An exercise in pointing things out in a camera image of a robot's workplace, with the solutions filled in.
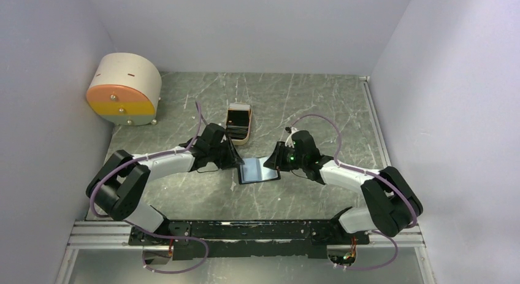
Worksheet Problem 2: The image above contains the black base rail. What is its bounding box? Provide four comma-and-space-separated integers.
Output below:
128, 219, 370, 261

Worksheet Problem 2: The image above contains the round pastel drawer box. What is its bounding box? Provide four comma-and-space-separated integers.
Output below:
86, 53, 162, 126

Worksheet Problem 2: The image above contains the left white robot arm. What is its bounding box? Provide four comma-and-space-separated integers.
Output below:
86, 123, 243, 245

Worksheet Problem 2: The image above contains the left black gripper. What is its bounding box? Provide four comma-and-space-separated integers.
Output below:
209, 137, 245, 171

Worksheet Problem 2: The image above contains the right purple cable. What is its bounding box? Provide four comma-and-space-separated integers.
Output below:
285, 113, 418, 272

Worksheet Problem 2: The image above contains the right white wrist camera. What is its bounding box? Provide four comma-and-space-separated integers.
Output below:
285, 126, 299, 148

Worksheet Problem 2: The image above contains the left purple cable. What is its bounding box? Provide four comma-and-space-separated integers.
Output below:
89, 101, 210, 275

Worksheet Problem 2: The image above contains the black leather card holder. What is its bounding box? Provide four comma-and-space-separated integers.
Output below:
238, 156, 281, 185

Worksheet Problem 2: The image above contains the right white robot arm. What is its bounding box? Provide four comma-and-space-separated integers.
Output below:
263, 131, 424, 244

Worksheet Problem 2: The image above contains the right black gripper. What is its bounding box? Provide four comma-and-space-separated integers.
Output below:
263, 140, 307, 172

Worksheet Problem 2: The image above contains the purple cable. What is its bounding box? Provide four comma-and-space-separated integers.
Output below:
285, 113, 418, 272
89, 101, 210, 275

